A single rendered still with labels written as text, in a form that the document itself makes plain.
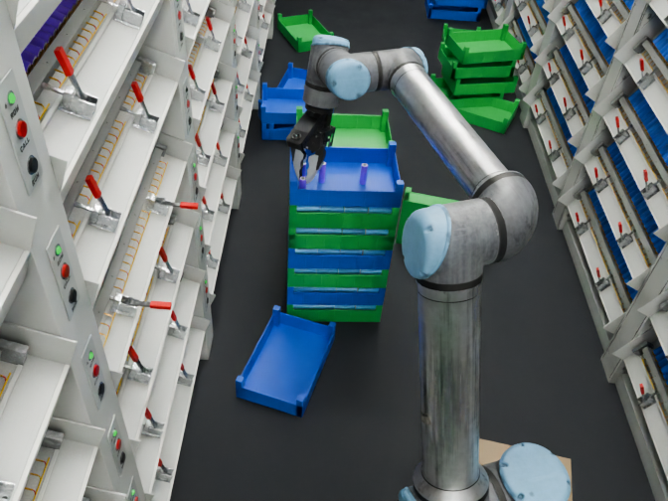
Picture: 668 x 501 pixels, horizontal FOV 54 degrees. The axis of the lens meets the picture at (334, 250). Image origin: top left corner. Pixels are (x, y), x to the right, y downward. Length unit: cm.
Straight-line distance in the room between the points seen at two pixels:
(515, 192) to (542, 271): 130
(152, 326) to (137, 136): 41
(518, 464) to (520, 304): 94
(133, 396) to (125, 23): 66
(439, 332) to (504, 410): 89
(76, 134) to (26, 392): 32
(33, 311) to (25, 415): 12
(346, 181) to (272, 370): 60
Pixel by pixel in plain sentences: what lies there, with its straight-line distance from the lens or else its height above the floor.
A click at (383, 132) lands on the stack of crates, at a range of 223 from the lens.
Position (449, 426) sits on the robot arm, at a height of 57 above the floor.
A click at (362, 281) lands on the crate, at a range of 199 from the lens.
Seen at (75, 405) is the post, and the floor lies 83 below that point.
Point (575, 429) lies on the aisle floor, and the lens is 206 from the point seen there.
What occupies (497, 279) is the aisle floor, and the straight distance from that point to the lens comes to 237.
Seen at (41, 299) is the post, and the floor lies 104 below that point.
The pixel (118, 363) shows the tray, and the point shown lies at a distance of 113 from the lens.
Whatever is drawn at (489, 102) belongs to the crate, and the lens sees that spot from 328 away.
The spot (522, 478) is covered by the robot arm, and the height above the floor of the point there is 40.
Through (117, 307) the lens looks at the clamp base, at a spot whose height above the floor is 75.
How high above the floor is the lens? 162
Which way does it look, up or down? 44 degrees down
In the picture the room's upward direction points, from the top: 5 degrees clockwise
